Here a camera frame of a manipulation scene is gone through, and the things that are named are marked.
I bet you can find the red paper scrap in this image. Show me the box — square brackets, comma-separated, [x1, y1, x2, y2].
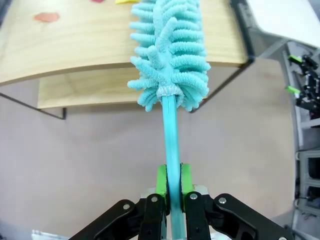
[34, 11, 61, 24]

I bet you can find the white table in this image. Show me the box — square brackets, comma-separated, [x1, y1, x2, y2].
[246, 0, 320, 60]

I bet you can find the white frame rack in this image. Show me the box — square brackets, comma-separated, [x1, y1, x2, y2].
[293, 117, 320, 222]

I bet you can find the teal microfiber duster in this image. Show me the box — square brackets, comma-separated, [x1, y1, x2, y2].
[127, 0, 211, 240]

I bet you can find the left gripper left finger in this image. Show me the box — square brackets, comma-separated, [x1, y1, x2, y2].
[68, 164, 171, 240]

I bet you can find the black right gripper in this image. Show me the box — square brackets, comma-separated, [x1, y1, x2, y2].
[286, 54, 320, 112]

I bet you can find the two-tier wooden shelf black frame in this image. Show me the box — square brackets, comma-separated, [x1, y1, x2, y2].
[0, 0, 258, 121]

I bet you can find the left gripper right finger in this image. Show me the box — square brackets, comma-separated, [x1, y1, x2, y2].
[179, 163, 295, 240]

